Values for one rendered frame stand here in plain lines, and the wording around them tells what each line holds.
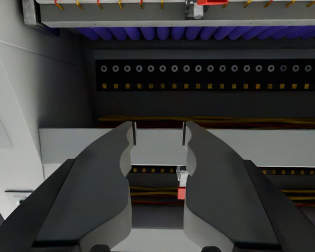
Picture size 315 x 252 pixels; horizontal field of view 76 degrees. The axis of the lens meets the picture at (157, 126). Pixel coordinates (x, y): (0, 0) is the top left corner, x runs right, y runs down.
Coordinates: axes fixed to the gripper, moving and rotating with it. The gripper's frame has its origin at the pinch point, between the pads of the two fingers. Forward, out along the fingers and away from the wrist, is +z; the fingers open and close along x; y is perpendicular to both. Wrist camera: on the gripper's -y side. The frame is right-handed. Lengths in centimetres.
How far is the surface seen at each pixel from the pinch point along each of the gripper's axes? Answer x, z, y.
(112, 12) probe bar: -4.9, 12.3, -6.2
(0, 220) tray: -33.0, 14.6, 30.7
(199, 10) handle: 3.3, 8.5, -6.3
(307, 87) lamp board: 25.0, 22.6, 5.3
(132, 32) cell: -3.6, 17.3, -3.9
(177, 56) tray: 2.8, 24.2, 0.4
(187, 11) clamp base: 2.5, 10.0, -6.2
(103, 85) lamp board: -10.2, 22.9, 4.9
